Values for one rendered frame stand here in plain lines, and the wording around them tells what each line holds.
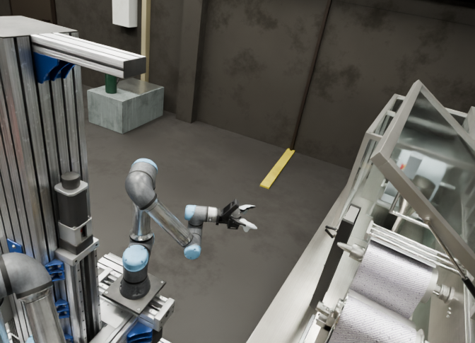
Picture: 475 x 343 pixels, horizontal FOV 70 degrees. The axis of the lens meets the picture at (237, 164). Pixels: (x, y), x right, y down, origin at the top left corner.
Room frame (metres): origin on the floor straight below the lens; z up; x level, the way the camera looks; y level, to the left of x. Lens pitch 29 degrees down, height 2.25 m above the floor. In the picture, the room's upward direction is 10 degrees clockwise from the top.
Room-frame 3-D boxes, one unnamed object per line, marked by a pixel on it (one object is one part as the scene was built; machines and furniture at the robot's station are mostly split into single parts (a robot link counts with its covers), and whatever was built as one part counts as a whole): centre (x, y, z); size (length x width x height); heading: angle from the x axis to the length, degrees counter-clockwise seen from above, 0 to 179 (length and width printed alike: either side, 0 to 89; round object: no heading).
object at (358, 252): (1.11, -0.56, 1.34); 0.06 x 0.06 x 0.06; 64
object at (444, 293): (0.97, -0.84, 1.34); 0.07 x 0.07 x 0.07; 64
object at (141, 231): (1.30, 0.42, 1.19); 0.15 x 0.12 x 0.55; 7
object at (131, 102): (5.05, 1.96, 0.51); 1.02 x 0.82 x 1.03; 161
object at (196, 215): (1.33, 0.16, 1.21); 0.11 x 0.08 x 0.09; 97
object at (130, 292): (1.17, 0.40, 0.87); 0.15 x 0.15 x 0.10
